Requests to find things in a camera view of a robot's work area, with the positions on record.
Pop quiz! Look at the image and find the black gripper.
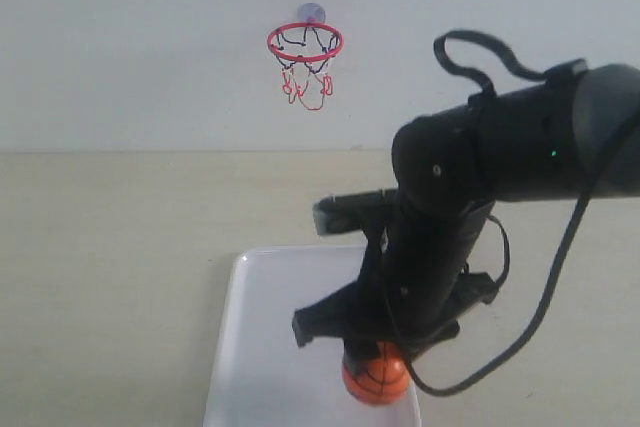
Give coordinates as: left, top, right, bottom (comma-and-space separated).
292, 229, 500, 371

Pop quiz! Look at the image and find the small orange basketball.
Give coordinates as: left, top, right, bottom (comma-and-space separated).
342, 342, 411, 406

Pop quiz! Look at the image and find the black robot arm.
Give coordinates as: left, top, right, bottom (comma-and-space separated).
292, 64, 639, 358

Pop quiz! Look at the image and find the red white blue hoop net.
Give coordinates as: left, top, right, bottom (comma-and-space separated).
270, 52, 338, 112

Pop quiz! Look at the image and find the red mini basketball hoop rim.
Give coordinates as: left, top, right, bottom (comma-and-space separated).
267, 22, 344, 62

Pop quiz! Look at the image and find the white rectangular plastic tray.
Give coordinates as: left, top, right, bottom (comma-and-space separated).
203, 245, 422, 426

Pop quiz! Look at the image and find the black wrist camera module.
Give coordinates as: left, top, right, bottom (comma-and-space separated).
312, 189, 397, 237

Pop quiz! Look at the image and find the black cable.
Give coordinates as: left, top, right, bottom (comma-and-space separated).
384, 29, 640, 397

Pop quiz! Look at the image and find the clear suction cup mount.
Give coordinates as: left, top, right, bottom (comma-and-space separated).
297, 2, 326, 24

